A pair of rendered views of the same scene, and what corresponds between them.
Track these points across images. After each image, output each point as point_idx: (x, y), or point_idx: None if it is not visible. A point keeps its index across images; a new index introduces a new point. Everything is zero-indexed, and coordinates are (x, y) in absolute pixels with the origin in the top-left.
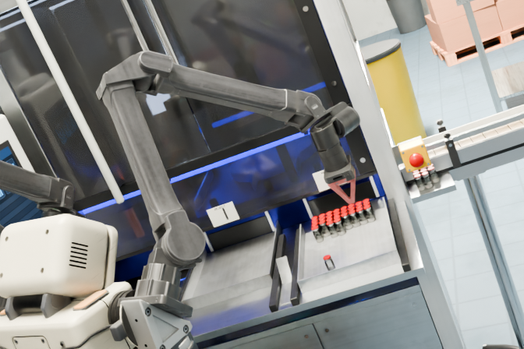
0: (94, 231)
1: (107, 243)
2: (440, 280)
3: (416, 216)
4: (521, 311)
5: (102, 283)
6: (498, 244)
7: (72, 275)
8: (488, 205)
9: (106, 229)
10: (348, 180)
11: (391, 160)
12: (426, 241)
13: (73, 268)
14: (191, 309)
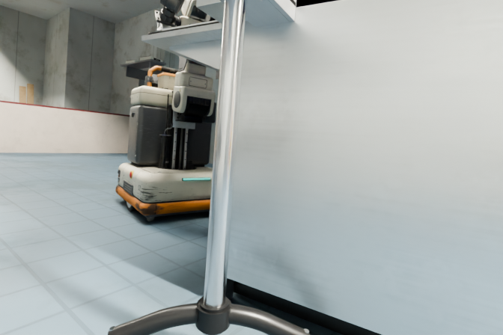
0: None
1: (189, 2)
2: (258, 143)
3: (255, 53)
4: (208, 229)
5: (185, 15)
6: (216, 112)
7: (182, 8)
8: (223, 50)
9: None
10: None
11: None
12: (266, 93)
13: (183, 7)
14: (156, 19)
